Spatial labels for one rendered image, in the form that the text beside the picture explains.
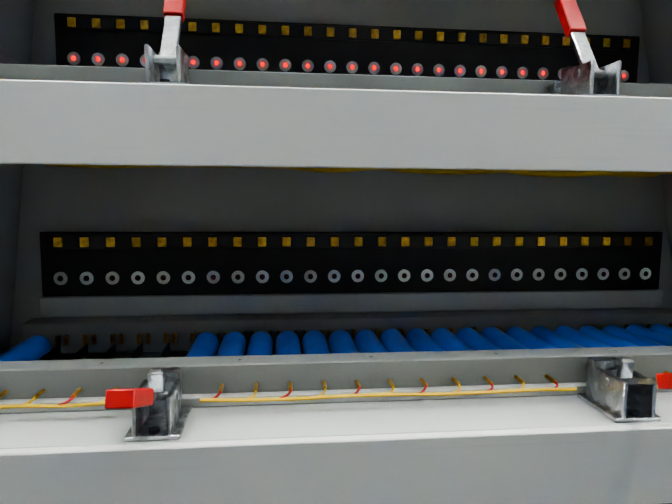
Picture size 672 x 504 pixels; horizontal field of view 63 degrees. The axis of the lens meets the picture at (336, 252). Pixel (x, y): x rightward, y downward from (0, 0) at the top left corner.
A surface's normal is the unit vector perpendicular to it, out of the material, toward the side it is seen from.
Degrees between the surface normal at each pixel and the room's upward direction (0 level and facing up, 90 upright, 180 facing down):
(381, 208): 90
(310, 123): 106
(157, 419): 16
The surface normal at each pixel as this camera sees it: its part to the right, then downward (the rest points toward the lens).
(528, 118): 0.11, 0.11
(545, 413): 0.01, -0.99
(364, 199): 0.11, -0.16
